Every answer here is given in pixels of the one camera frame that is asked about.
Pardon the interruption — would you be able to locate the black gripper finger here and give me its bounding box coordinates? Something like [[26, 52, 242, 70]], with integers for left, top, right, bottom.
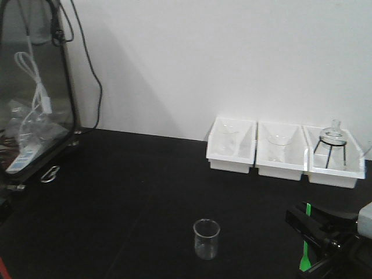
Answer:
[[310, 204, 358, 226], [285, 209, 330, 253]]

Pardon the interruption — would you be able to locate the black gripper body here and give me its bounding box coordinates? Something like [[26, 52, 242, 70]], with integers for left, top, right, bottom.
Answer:
[[296, 224, 371, 278]]

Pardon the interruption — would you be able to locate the green plastic spoon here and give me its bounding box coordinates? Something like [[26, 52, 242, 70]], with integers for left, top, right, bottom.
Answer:
[[299, 203, 312, 271]]

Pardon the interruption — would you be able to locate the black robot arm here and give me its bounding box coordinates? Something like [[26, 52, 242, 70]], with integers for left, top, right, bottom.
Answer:
[[285, 203, 371, 278]]

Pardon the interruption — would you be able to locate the right white storage bin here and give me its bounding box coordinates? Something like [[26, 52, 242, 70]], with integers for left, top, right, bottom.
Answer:
[[303, 126, 366, 188]]

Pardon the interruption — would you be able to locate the white storage bin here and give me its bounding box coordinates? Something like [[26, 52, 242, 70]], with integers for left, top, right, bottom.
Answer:
[[303, 126, 366, 188], [206, 117, 257, 174], [255, 121, 309, 181]]

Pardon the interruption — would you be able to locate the clear glass funnel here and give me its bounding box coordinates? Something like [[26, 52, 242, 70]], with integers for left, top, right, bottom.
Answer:
[[361, 146, 372, 158]]

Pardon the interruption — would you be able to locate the middle white storage bin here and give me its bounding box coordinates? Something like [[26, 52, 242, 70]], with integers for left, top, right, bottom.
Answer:
[[255, 121, 309, 181]]

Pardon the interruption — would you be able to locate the glass beaker in middle bin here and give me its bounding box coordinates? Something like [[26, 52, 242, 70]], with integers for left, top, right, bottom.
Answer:
[[267, 134, 290, 163]]

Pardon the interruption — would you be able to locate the glass beaker in bin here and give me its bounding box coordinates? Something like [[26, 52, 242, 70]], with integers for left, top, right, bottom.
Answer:
[[267, 134, 290, 163], [220, 124, 239, 156]]

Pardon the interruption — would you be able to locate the glass beaker front left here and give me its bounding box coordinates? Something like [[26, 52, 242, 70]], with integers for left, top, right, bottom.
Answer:
[[193, 219, 220, 260]]

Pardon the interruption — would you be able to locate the left white storage bin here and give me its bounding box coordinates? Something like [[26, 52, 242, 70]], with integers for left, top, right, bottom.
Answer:
[[206, 117, 257, 174]]

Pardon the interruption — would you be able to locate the glass beaker in left bin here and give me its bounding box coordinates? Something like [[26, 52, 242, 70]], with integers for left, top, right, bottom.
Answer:
[[220, 124, 239, 156]]

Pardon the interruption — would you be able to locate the black wire tripod stand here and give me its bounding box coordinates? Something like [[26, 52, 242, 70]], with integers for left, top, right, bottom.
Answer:
[[313, 136, 347, 169]]

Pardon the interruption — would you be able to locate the metal ring latch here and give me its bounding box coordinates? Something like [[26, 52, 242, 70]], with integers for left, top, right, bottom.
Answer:
[[40, 166, 60, 183]]

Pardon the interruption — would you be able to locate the white cable in enclosure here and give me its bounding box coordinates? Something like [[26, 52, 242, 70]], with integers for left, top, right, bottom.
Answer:
[[13, 51, 53, 146]]

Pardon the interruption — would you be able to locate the black hanging cable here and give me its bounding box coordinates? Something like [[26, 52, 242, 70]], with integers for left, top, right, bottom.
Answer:
[[51, 0, 103, 129]]

